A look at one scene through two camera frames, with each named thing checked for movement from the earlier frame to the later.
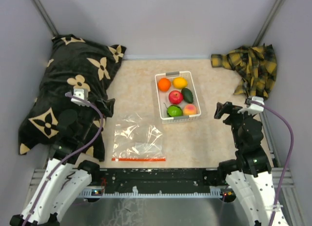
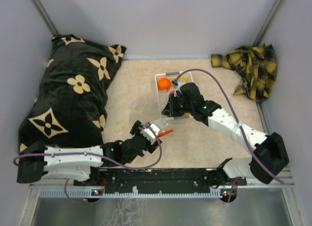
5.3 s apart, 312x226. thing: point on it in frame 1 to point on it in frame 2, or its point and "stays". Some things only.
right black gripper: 228,108 to 169,110
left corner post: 40,8 stays
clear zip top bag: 136,139 to 165,124
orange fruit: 164,84 stays
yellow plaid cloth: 257,65 stays
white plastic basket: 163,97 stays
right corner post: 269,18 stays
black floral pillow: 72,62 stays
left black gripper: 107,112 to 150,147
